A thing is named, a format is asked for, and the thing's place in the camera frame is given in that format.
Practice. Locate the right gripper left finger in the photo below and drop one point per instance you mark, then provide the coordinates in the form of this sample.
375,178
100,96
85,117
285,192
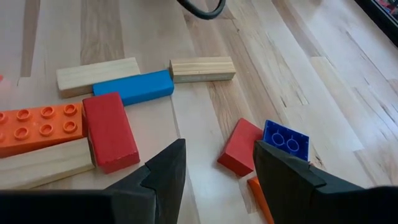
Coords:
168,186

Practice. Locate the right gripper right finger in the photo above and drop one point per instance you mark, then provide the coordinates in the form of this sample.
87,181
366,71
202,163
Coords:
280,186

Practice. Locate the orange block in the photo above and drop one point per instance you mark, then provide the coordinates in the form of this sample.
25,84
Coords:
259,196

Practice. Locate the small blue Duplo brick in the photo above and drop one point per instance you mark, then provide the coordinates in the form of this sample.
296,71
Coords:
286,138

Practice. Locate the small red block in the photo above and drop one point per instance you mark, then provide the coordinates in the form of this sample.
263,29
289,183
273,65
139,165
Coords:
239,147

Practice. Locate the red rectangular wooden block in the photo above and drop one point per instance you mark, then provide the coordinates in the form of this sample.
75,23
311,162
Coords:
110,130

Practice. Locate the blue wooden block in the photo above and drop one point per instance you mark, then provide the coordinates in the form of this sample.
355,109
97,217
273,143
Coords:
133,87

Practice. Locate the plain wooden block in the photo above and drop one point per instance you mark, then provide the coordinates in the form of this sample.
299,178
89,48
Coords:
202,68

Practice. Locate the long wooden block owl print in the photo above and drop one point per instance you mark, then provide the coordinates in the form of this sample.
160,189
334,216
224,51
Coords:
46,163

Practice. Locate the wooden block with face print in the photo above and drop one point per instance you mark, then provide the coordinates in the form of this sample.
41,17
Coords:
98,76

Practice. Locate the orange-red Duplo brick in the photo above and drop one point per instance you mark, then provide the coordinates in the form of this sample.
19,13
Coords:
40,127

